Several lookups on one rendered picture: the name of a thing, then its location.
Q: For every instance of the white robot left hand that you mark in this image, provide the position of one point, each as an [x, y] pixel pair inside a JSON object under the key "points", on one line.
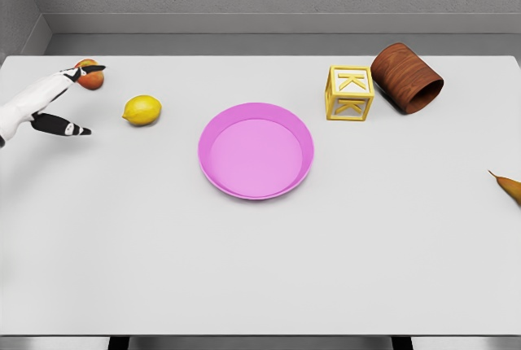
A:
{"points": [[34, 96]]}

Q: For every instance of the yellow lemon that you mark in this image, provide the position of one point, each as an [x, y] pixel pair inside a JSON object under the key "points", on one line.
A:
{"points": [[142, 110]]}

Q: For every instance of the pink round plate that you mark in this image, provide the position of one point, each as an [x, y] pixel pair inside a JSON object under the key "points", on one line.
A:
{"points": [[256, 152]]}

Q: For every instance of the red orange apple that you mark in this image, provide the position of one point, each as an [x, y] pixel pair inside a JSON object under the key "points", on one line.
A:
{"points": [[93, 79]]}

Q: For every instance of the yellow letter K block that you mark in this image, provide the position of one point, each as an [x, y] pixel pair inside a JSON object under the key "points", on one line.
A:
{"points": [[349, 93]]}

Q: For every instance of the brown wooden cup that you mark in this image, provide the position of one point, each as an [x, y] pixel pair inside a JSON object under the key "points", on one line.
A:
{"points": [[405, 77]]}

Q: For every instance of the orange yellow pear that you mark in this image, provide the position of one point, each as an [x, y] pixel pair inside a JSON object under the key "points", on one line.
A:
{"points": [[510, 186]]}

